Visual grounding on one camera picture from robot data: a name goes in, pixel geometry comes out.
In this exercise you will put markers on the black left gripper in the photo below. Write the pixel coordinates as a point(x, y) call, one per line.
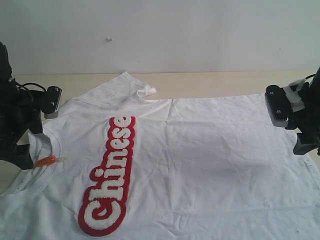
point(19, 111)

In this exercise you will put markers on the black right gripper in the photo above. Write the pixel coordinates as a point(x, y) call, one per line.
point(307, 120)

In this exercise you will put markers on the white t-shirt red Chinese patch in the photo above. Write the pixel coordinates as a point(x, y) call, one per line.
point(168, 169)

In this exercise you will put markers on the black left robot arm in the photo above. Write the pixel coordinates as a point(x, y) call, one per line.
point(5, 69)

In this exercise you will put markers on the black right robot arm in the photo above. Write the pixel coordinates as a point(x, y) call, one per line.
point(316, 77)

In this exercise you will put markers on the orange neck label tag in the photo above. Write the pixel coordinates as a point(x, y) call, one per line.
point(47, 161)

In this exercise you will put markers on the right wrist camera black silver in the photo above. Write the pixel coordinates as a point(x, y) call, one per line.
point(283, 102)

